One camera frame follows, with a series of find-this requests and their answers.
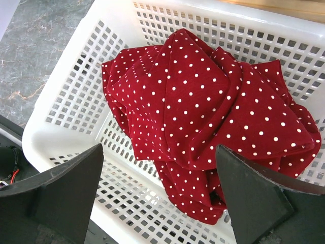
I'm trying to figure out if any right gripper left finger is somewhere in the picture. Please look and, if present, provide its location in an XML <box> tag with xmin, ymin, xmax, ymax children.
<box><xmin>1</xmin><ymin>144</ymin><xmax>104</xmax><ymax>243</ymax></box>

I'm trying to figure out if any wooden clothes rack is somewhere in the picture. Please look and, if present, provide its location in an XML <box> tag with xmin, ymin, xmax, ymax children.
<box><xmin>223</xmin><ymin>0</ymin><xmax>324</xmax><ymax>24</ymax></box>

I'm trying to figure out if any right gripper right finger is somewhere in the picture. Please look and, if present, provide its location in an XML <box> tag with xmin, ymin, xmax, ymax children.
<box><xmin>216</xmin><ymin>145</ymin><xmax>324</xmax><ymax>243</ymax></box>

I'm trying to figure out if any red polka dot skirt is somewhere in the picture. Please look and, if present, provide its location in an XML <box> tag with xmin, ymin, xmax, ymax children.
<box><xmin>101</xmin><ymin>29</ymin><xmax>321</xmax><ymax>225</ymax></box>

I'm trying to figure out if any white plastic basket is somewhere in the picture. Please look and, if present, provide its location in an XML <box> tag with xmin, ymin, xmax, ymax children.
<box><xmin>22</xmin><ymin>1</ymin><xmax>324</xmax><ymax>243</ymax></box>

